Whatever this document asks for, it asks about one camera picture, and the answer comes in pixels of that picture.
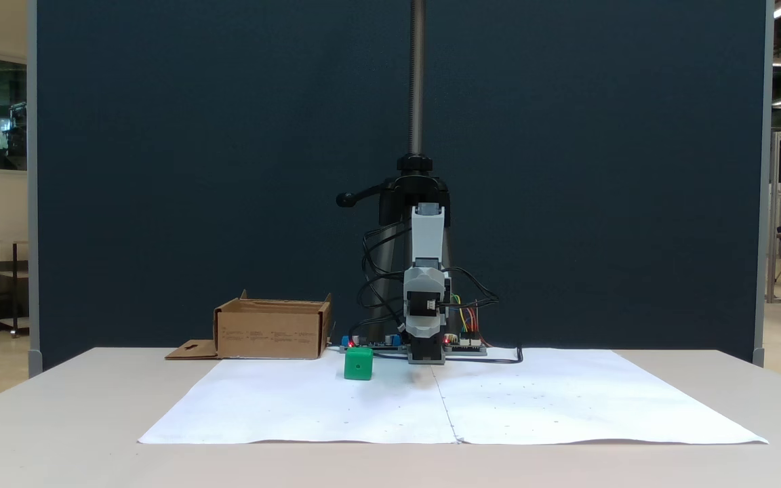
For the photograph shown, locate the green dice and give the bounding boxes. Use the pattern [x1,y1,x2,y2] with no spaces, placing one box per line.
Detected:
[344,347,374,381]

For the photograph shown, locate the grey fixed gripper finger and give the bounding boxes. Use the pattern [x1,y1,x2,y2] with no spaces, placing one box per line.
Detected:
[405,314,443,340]

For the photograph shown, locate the brown cardboard box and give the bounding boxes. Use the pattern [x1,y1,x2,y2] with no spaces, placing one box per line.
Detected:
[165,290,334,361]

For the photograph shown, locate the dark shelf cart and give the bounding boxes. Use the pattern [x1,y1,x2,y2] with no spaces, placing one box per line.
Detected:
[0,240,30,338]

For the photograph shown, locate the black camera tripod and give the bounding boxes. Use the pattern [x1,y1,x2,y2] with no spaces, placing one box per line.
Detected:
[336,0,453,344]

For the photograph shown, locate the dark blue partition panel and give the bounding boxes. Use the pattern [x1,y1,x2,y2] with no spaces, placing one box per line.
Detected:
[28,0,775,371]

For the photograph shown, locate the circuit board with jumper wires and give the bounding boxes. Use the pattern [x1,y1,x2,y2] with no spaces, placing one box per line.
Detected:
[444,331,488,356]

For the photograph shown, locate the blue circuit board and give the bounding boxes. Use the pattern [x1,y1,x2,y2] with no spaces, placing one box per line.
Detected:
[339,333,406,353]

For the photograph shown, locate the white paper sheet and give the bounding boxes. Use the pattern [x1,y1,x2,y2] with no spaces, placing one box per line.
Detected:
[431,348,769,446]
[138,352,460,446]

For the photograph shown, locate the black table cable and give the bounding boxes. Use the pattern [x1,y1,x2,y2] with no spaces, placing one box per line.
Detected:
[443,346,524,365]

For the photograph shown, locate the framed wall window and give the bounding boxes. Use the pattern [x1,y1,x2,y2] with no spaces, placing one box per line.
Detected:
[0,49,29,178]

